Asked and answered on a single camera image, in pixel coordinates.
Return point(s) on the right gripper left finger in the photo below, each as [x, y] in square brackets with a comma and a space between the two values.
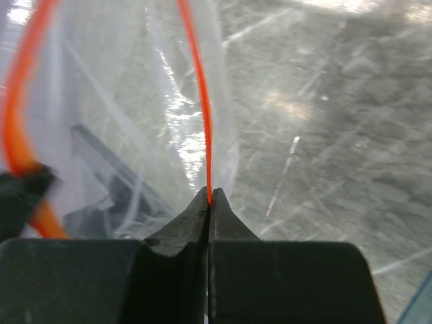
[160, 279]

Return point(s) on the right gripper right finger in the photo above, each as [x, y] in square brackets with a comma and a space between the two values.
[256, 281]

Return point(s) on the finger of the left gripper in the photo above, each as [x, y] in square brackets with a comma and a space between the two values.
[23, 203]

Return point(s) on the clear zip top bag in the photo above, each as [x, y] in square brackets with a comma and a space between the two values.
[128, 103]

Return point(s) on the teal plastic tray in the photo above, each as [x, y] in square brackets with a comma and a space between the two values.
[419, 309]

